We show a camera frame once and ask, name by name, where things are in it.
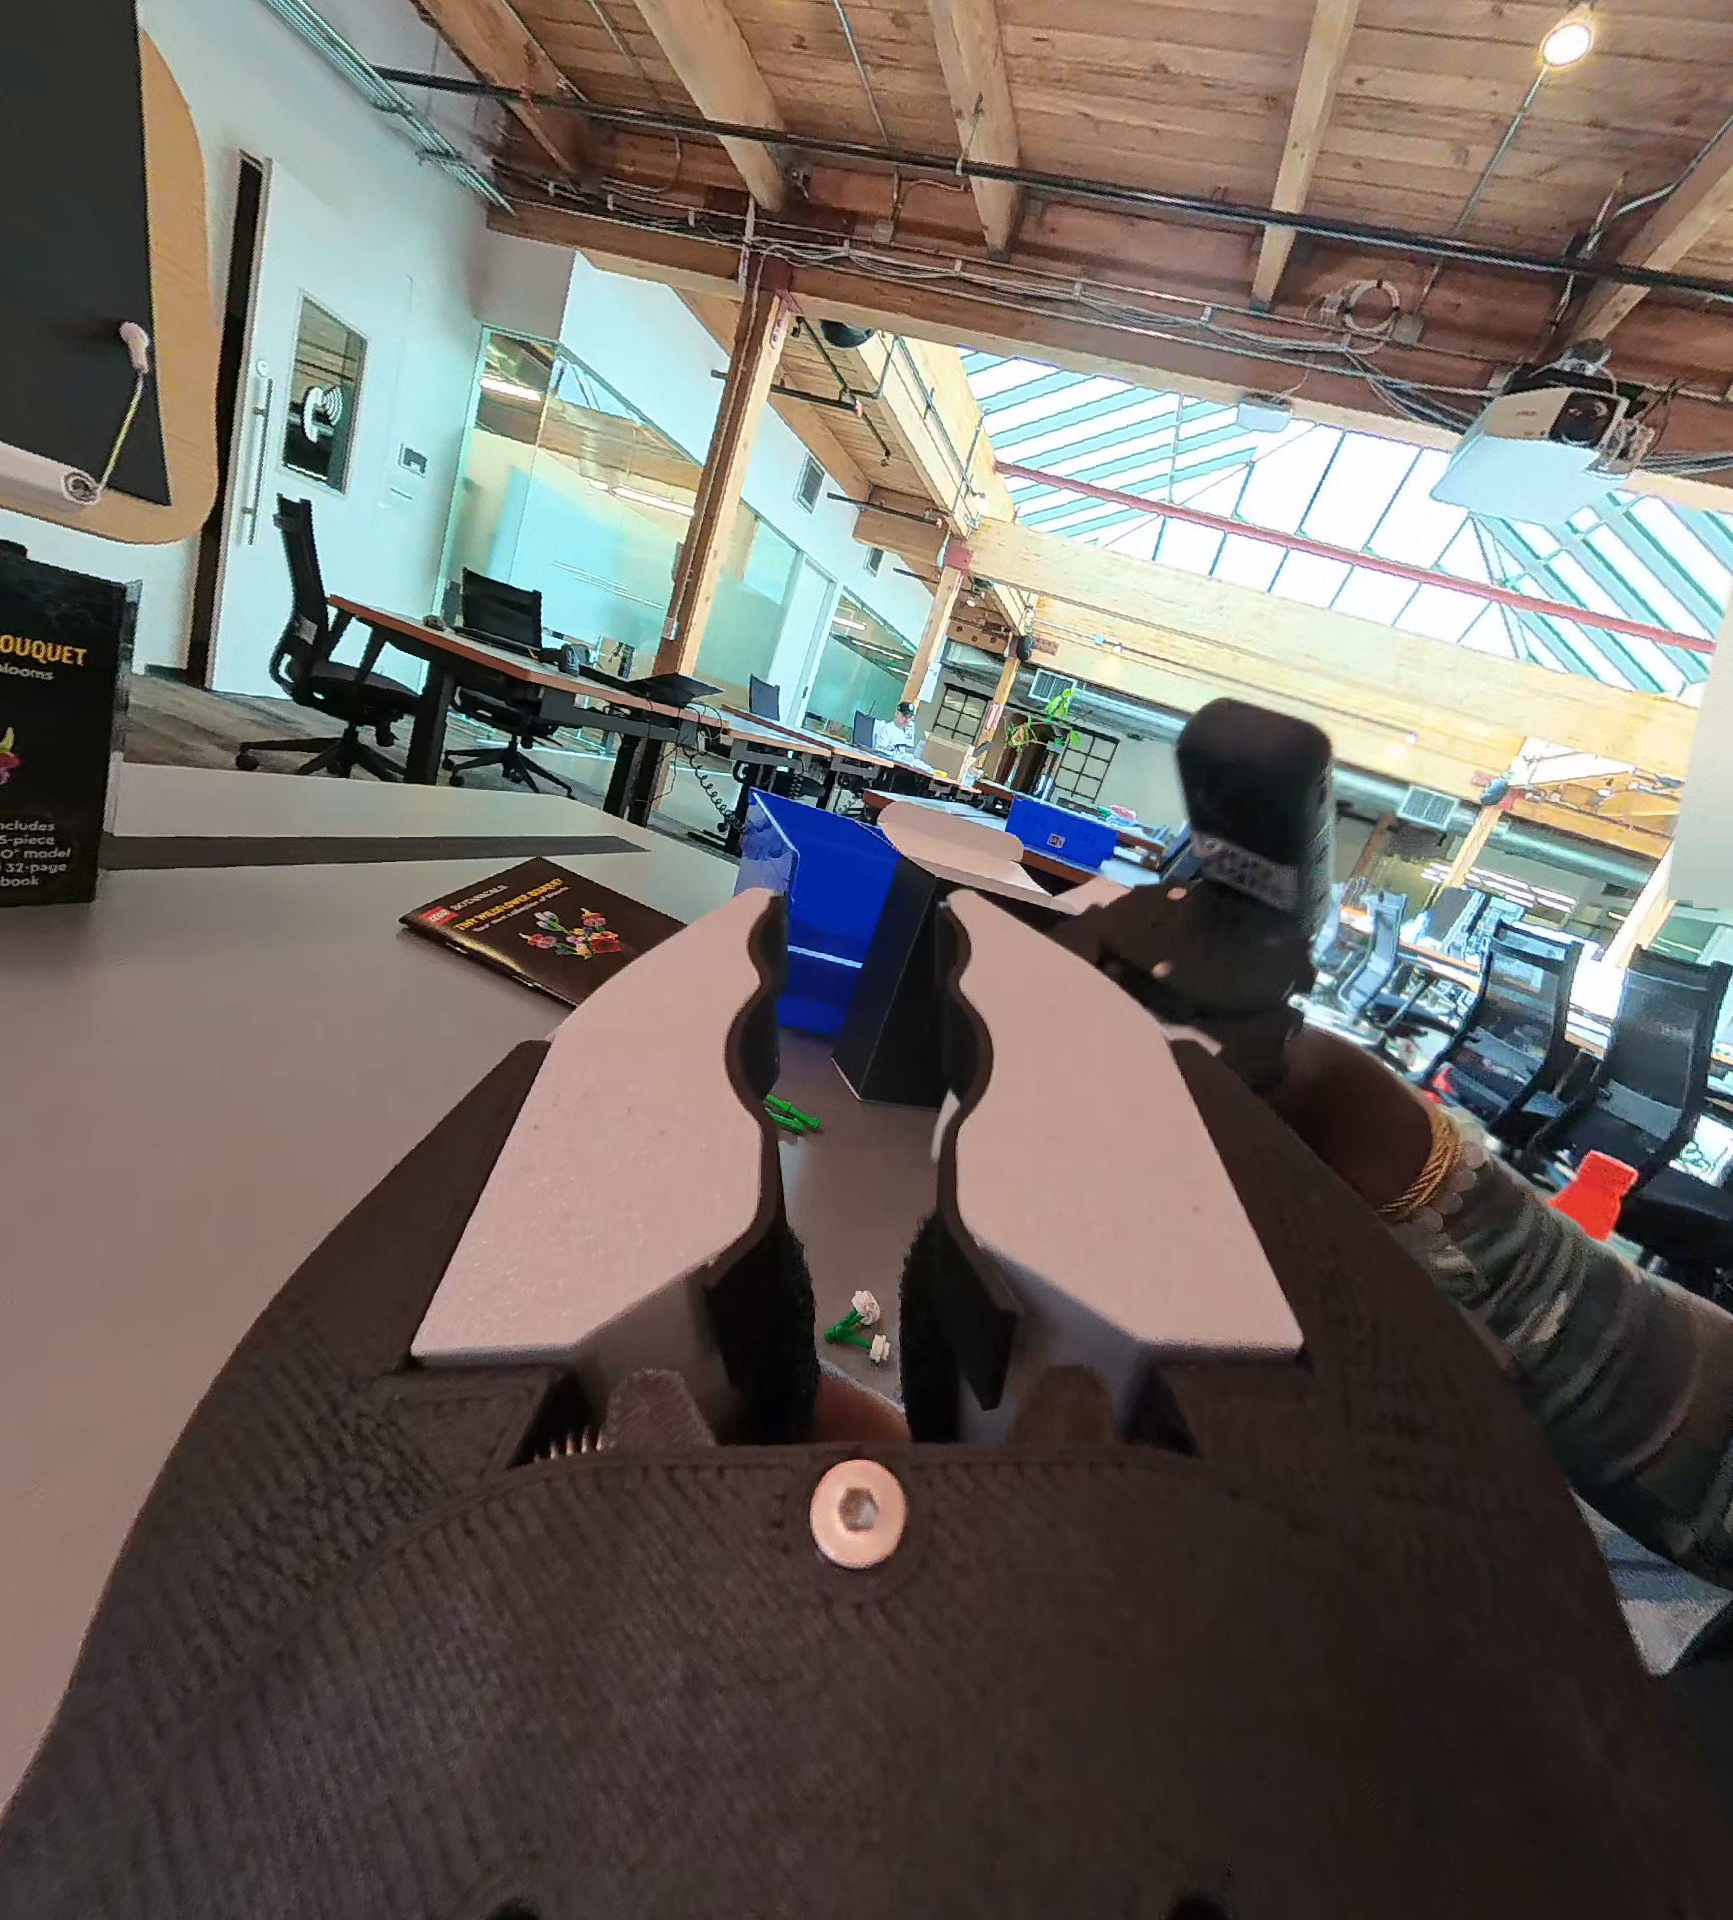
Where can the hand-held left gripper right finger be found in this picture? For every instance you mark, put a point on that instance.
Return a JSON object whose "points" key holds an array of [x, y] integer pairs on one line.
{"points": [[1106, 1186]]}

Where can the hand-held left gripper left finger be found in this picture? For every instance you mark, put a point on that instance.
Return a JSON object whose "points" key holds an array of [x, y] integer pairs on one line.
{"points": [[611, 1186]]}

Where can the white toy flower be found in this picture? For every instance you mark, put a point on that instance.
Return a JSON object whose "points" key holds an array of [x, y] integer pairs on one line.
{"points": [[857, 1328]]}

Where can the person's right forearm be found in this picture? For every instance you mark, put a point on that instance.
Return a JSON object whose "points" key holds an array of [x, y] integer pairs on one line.
{"points": [[1618, 1349]]}

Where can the black desk mat strip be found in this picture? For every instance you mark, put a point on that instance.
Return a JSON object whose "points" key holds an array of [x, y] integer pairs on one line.
{"points": [[356, 850]]}

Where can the grey desk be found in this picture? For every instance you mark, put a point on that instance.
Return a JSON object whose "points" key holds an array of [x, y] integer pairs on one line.
{"points": [[132, 1127]]}

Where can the long wooden office desk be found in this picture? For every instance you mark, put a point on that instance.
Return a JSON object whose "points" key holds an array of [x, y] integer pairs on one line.
{"points": [[431, 639]]}

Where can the person's right hand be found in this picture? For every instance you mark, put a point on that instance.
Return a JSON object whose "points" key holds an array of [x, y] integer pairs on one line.
{"points": [[1352, 1118]]}

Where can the blue bin white label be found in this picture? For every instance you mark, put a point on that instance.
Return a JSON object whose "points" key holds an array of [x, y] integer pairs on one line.
{"points": [[1060, 838]]}

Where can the dark flower instruction booklet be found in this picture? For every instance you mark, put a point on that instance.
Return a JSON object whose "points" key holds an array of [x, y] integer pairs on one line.
{"points": [[550, 930]]}

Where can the black box white flaps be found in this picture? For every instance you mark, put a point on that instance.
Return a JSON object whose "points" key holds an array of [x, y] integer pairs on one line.
{"points": [[888, 1036]]}

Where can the potted green plant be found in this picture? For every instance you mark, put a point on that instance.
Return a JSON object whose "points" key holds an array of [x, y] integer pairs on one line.
{"points": [[1049, 737]]}

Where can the black office chair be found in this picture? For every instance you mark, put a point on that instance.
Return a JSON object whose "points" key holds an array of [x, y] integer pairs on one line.
{"points": [[1513, 1004], [334, 676], [1662, 1049], [505, 645]]}

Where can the large blue storage bin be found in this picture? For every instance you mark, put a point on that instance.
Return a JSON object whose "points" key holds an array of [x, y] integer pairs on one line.
{"points": [[836, 901]]}

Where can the black laptop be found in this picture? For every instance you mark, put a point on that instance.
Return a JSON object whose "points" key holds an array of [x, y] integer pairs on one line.
{"points": [[656, 690]]}

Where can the white ceiling projector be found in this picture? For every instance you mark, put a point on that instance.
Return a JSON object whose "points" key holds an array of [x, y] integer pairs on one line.
{"points": [[1534, 451]]}

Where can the black flower set box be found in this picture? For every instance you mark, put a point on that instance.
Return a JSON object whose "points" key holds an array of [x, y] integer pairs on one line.
{"points": [[11, 720]]}

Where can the ceiling spot lamp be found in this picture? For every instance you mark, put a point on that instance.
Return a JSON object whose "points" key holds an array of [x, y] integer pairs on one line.
{"points": [[1567, 39]]}

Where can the black wood-framed board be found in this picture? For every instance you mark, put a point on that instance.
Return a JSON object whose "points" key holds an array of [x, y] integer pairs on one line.
{"points": [[26, 225]]}

